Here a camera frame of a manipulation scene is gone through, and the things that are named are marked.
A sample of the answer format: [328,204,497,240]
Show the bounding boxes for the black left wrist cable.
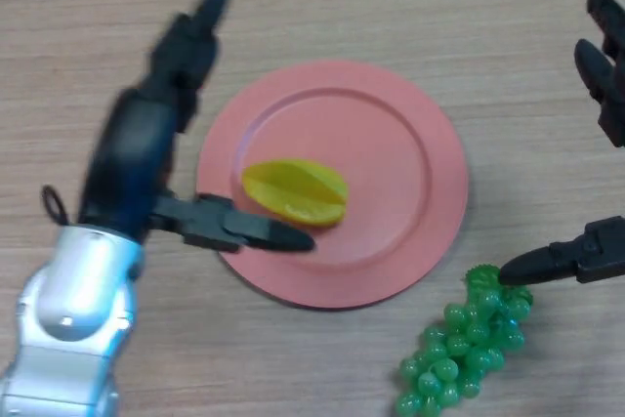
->
[41,185,72,226]

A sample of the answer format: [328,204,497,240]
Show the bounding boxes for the green grape bunch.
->
[394,264,534,413]

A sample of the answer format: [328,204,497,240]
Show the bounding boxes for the yellow starfruit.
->
[241,157,351,229]

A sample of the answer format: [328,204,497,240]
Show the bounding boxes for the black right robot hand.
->
[497,0,625,286]

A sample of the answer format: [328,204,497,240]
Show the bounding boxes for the pink round plate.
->
[196,59,470,311]

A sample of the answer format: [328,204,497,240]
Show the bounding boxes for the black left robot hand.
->
[77,0,316,255]

